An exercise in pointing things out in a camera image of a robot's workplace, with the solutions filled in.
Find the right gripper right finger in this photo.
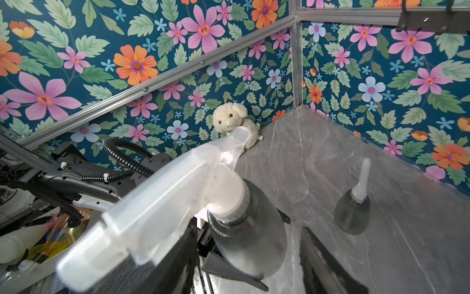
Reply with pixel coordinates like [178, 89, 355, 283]
[299, 227, 369, 294]

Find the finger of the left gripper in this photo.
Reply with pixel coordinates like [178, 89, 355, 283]
[202, 252, 269, 292]

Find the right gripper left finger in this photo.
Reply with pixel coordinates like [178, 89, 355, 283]
[133, 224, 197, 294]

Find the white spray nozzle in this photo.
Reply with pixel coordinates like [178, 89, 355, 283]
[56, 127, 250, 292]
[351, 158, 371, 203]

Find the grey translucent spray bottle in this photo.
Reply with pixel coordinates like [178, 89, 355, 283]
[334, 189, 371, 235]

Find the white plastic tray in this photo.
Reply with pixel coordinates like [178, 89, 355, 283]
[1, 208, 94, 294]

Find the white plush teddy bear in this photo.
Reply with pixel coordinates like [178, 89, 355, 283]
[212, 102, 263, 149]

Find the white plastic bottle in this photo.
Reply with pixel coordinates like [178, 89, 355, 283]
[1, 224, 51, 264]

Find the aluminium frame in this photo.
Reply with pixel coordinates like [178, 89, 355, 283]
[1, 1, 402, 148]

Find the black hook rail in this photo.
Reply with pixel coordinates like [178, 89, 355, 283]
[396, 1, 470, 35]

